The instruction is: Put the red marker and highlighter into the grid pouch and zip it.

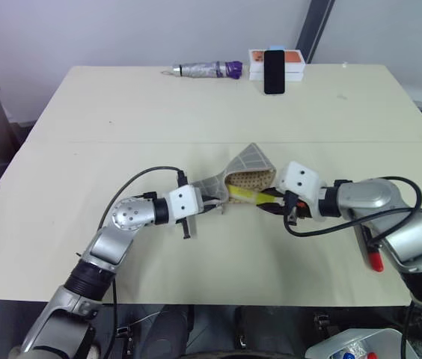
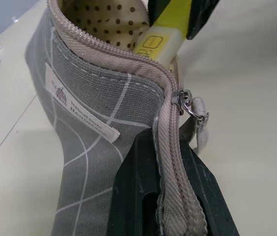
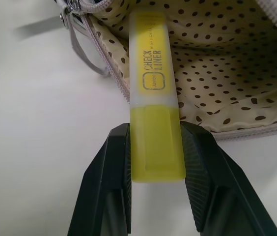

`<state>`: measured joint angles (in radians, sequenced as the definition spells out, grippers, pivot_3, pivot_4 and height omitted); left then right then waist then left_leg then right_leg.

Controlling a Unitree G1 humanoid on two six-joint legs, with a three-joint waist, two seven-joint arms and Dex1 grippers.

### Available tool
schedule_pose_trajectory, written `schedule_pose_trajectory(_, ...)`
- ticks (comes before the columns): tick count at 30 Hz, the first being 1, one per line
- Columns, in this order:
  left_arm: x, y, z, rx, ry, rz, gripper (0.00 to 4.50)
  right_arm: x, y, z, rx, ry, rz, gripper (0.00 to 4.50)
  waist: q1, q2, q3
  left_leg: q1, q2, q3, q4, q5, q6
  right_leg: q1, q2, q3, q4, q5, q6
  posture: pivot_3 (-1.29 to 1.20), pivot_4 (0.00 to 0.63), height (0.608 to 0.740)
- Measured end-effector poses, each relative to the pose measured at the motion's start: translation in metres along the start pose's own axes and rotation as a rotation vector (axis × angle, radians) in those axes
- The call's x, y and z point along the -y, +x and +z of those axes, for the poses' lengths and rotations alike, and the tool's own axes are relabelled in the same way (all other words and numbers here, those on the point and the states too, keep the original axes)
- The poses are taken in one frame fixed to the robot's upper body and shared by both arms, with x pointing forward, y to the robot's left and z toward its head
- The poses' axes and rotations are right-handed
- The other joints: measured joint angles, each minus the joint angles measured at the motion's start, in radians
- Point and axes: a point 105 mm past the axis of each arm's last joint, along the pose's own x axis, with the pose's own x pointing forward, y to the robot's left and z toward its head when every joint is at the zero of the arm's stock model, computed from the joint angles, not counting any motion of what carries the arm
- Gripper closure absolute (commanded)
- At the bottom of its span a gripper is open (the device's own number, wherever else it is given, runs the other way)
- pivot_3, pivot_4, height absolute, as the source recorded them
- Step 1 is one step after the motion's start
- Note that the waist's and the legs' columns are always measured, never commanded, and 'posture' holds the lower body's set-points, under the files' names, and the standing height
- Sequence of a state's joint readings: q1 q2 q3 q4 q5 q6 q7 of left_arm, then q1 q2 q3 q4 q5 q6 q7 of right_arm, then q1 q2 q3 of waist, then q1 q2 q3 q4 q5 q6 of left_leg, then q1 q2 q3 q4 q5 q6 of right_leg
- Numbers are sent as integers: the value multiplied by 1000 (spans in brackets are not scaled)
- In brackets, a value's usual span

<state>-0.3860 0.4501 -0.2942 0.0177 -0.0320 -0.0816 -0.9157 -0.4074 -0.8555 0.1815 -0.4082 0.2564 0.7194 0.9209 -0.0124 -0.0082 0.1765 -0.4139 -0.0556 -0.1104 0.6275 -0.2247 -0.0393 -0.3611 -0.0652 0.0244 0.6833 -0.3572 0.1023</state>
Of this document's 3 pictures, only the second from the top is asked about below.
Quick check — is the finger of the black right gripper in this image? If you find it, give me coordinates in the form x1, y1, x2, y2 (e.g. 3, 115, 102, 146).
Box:
186, 0, 222, 41
146, 0, 170, 27

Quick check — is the yellow highlighter with clear cap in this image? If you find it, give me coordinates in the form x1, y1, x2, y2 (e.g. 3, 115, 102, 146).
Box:
135, 0, 196, 62

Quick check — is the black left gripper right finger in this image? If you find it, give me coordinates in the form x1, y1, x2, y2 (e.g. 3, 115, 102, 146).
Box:
179, 121, 240, 236

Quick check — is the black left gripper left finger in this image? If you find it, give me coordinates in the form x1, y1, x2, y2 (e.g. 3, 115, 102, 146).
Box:
113, 128, 159, 236

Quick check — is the grey grid fabric zipper pouch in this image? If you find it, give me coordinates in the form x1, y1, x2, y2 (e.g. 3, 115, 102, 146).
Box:
25, 0, 211, 236

